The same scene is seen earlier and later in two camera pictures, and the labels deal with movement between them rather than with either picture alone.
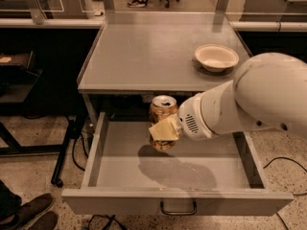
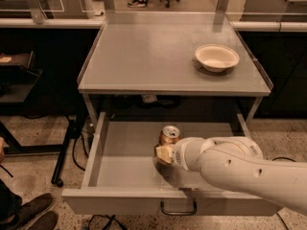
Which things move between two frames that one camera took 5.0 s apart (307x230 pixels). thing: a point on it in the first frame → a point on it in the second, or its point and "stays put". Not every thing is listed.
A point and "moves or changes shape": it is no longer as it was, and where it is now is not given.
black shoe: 30,211 stays put
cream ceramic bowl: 216,57 stays put
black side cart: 18,80 stays put
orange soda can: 161,108 moves or changes shape
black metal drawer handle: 169,213 stays put
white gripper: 191,118 → 179,154
